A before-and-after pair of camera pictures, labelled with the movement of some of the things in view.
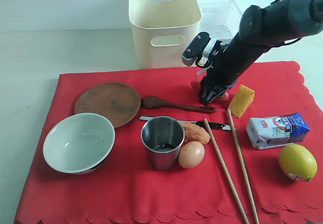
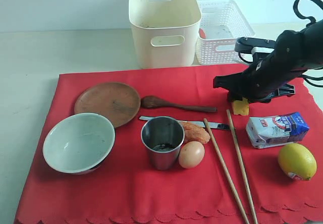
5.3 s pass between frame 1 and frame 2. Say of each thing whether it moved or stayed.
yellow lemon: stayed
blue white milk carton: stayed
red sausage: moved
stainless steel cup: stayed
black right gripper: moved
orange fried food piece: stayed
